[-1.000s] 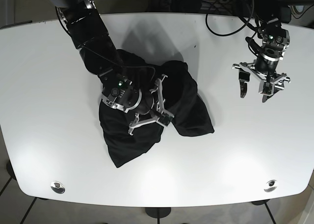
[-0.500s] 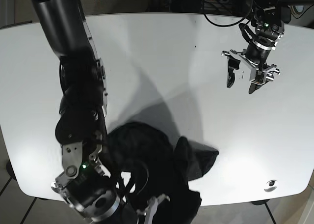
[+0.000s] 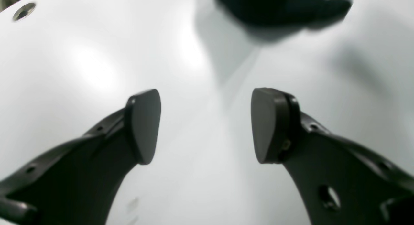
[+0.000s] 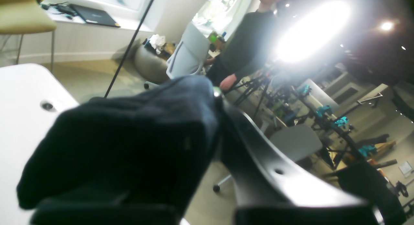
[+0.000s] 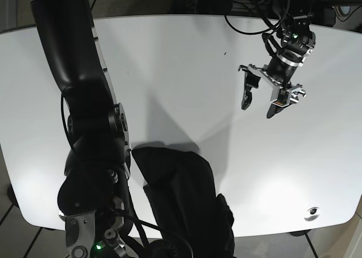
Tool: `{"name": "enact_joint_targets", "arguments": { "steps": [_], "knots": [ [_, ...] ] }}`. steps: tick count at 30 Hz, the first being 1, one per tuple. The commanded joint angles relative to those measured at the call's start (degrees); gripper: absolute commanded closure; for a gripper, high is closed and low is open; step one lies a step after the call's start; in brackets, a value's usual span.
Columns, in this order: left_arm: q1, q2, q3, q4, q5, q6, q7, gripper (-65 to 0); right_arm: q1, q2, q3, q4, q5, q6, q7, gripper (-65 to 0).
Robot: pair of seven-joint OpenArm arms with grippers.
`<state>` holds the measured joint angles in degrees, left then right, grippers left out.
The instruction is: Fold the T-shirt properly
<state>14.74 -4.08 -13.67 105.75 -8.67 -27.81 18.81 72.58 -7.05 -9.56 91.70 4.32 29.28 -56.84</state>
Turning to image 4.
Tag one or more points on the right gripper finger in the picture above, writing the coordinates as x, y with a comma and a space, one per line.
273, 190

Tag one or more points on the plain black T-shirt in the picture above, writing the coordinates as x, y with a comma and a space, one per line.
134, 160

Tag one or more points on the person in dark clothes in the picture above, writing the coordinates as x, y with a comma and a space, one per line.
247, 50

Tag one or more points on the grey office chair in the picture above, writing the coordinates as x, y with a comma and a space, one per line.
187, 59

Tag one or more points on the black floor lamp stand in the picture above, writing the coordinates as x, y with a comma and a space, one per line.
129, 47

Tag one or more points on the right chrome table grommet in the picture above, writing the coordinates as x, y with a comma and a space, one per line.
47, 106

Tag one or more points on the black laptop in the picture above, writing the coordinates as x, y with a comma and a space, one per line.
94, 16

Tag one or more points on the beige bar stool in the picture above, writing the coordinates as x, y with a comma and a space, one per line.
21, 17

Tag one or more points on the black camera tripod rig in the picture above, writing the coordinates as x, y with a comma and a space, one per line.
353, 120

